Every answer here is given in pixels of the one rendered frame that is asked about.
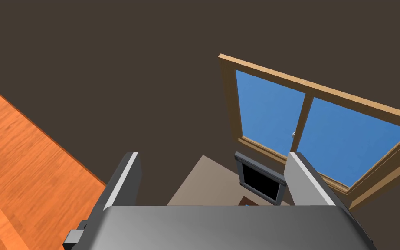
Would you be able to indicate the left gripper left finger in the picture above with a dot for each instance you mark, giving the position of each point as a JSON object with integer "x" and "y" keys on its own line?
{"x": 125, "y": 184}

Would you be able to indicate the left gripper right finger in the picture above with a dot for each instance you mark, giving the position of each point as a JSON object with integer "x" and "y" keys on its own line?
{"x": 304, "y": 184}

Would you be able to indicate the grey framed black monitor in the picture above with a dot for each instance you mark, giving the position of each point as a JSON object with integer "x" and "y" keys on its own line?
{"x": 260, "y": 182}

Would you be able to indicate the wooden framed window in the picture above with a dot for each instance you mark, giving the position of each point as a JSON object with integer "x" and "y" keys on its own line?
{"x": 342, "y": 139}

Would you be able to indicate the beige desk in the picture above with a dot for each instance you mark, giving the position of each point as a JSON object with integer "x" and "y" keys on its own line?
{"x": 207, "y": 184}

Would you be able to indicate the orange wooden door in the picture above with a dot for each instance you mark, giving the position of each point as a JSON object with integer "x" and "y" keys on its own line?
{"x": 23, "y": 173}

